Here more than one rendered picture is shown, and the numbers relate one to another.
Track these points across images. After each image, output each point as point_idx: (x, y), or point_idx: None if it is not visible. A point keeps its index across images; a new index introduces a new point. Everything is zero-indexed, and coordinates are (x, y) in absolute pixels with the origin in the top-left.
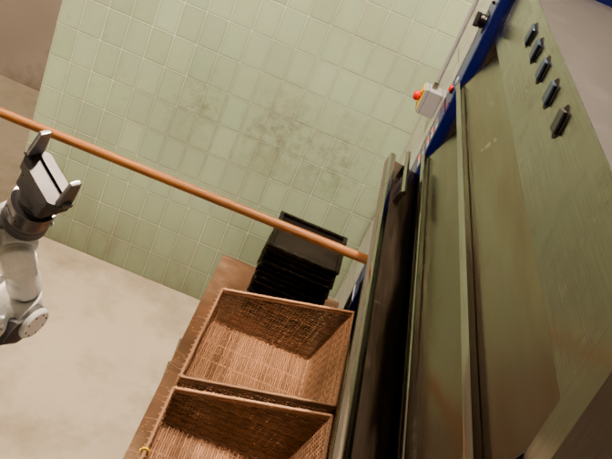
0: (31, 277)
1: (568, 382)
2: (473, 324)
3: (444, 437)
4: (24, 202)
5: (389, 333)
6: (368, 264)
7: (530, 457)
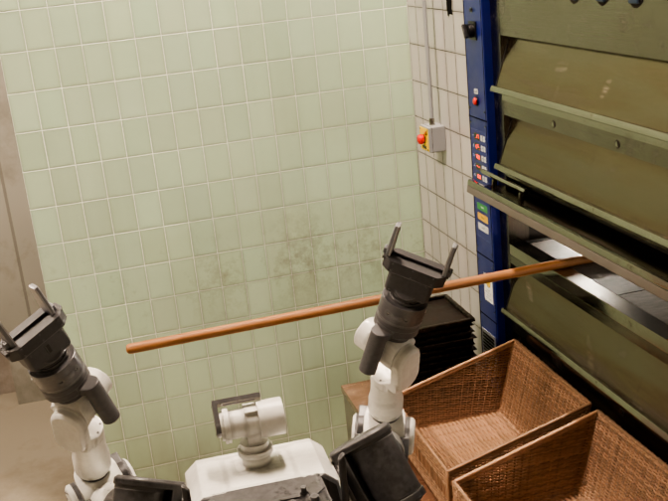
0: (416, 377)
1: None
2: None
3: None
4: (406, 298)
5: (656, 269)
6: (574, 245)
7: None
